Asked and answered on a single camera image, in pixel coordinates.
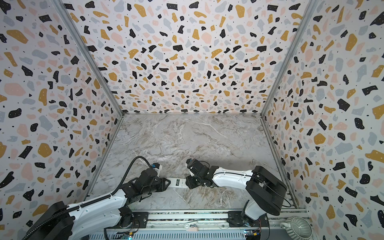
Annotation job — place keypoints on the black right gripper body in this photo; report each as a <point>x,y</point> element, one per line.
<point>190,182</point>

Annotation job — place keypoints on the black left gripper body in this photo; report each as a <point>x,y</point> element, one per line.
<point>157,186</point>

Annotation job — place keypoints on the white red remote control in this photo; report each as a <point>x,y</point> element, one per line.
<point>177,183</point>

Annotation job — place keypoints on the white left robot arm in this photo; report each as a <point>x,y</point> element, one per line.
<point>74,221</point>

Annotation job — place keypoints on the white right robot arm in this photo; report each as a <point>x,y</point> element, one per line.
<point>266,190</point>

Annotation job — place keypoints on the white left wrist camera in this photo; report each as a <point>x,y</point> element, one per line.
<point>156,166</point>

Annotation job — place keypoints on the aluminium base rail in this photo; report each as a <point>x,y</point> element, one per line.
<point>200,225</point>

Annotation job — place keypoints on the aluminium corner post left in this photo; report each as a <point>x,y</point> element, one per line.
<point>65,16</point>

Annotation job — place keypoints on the aluminium corner post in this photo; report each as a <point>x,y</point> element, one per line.
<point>290,54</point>
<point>65,16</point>

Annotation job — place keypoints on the aluminium corner post right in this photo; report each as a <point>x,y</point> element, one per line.
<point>290,54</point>

